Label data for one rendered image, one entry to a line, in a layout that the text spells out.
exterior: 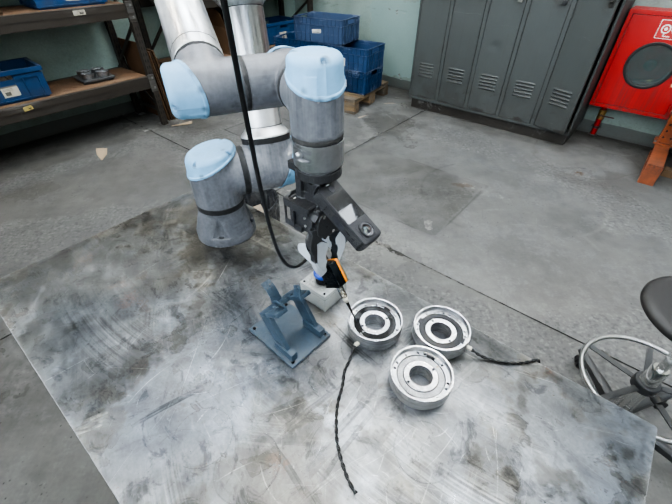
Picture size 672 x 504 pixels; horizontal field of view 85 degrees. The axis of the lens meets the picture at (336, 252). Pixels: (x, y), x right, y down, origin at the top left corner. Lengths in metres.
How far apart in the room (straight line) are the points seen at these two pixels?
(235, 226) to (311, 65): 0.55
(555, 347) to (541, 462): 1.30
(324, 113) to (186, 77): 0.19
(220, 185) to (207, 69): 0.37
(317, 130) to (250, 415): 0.46
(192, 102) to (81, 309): 0.54
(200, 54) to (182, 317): 0.49
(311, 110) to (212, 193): 0.45
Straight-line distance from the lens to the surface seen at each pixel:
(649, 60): 3.98
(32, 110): 3.77
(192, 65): 0.58
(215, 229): 0.95
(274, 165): 0.90
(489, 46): 3.92
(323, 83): 0.49
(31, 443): 1.86
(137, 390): 0.76
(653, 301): 1.37
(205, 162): 0.87
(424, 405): 0.64
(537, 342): 1.94
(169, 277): 0.93
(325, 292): 0.75
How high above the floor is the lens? 1.39
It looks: 40 degrees down
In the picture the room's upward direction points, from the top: straight up
